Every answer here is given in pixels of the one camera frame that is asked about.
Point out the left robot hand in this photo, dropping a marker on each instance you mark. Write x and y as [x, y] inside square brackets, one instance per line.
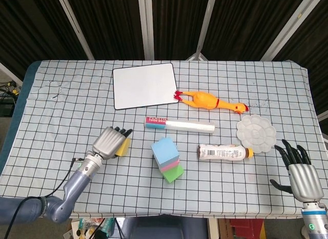
[106, 144]

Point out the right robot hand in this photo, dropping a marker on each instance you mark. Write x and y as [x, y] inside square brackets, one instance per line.
[303, 180]

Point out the yellow foam block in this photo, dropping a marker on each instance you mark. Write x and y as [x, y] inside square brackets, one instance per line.
[125, 148]

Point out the blue foam block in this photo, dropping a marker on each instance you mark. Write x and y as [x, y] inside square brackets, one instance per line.
[164, 151]

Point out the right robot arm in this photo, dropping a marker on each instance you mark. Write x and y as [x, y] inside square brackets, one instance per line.
[314, 223]

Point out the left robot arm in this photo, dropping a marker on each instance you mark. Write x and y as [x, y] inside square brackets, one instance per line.
[74, 185]

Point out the checked blue tablecloth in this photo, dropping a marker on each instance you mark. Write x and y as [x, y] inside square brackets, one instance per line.
[77, 108]

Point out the white flower paint palette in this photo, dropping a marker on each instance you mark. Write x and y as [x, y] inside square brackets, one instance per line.
[256, 134]

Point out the pink foam block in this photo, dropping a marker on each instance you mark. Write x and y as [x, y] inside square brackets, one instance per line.
[170, 167]

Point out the white board black rim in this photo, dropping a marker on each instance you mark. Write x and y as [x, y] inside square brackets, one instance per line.
[144, 85]

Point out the green foam block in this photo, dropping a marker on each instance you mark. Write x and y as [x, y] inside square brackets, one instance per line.
[173, 175]

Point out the red box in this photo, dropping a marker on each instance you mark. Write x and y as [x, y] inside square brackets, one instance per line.
[247, 228]

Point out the white food wrap box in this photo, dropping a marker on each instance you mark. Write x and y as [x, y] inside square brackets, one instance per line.
[184, 126]

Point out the white bottle yellow cap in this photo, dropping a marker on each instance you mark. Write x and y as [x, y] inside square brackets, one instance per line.
[223, 153]

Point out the pile of colourful packages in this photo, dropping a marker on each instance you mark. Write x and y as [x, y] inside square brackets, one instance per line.
[89, 228]

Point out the dark blue chair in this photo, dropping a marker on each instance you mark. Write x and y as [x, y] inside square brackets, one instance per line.
[164, 228]

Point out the white table leg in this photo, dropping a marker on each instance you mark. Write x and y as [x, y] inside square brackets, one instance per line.
[212, 228]

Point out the blue table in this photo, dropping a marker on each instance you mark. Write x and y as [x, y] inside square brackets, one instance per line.
[27, 75]

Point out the yellow rubber chicken toy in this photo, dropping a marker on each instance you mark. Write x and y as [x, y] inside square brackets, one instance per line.
[205, 100]

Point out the black backdrop curtain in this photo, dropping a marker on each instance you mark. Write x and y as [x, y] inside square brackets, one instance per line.
[115, 23]

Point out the white frame pole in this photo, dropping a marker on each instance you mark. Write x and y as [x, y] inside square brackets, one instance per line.
[287, 28]
[205, 26]
[74, 26]
[146, 26]

